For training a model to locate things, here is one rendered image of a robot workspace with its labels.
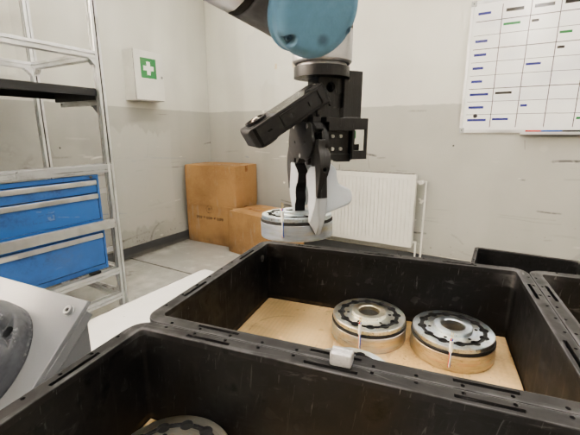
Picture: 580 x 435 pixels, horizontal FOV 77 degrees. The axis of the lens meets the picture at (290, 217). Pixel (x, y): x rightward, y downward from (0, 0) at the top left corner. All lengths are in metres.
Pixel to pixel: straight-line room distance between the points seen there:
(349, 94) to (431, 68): 2.74
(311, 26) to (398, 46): 3.01
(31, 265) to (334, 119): 1.97
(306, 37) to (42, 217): 2.03
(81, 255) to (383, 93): 2.50
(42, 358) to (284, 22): 0.44
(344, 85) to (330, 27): 0.18
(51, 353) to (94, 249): 1.90
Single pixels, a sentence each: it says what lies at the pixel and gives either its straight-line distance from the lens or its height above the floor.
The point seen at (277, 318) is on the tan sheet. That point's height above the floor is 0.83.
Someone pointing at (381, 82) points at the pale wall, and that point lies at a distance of 3.32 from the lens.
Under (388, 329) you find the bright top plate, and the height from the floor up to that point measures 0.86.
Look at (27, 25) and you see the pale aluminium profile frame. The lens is 3.02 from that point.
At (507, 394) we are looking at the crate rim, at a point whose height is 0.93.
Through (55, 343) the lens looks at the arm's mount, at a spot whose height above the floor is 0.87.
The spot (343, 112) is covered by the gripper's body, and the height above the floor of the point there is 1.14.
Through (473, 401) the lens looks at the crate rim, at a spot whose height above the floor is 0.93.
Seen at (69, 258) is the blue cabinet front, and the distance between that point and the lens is 2.35.
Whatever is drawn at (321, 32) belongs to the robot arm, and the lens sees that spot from 0.33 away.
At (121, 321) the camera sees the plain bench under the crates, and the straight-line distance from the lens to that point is 0.94.
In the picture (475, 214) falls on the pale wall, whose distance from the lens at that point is 3.21.
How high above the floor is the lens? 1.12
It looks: 13 degrees down
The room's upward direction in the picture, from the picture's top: straight up
